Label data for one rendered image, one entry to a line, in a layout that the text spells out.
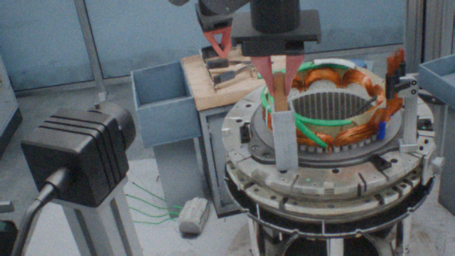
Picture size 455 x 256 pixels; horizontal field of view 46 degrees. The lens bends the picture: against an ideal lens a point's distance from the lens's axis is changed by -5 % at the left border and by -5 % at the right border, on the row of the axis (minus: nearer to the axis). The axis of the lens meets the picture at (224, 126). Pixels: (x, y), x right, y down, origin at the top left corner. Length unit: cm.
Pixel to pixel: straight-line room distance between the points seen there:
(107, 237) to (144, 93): 86
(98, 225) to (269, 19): 36
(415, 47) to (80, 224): 101
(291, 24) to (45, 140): 39
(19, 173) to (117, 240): 267
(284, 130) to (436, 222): 52
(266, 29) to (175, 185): 58
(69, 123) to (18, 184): 262
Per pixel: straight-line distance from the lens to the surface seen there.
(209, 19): 105
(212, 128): 105
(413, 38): 124
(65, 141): 30
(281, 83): 69
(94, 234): 34
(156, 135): 104
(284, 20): 62
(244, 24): 65
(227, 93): 101
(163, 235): 116
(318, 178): 73
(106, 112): 33
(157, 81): 117
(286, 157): 74
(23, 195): 284
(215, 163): 110
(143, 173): 134
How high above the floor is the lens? 154
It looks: 32 degrees down
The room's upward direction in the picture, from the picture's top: 9 degrees counter-clockwise
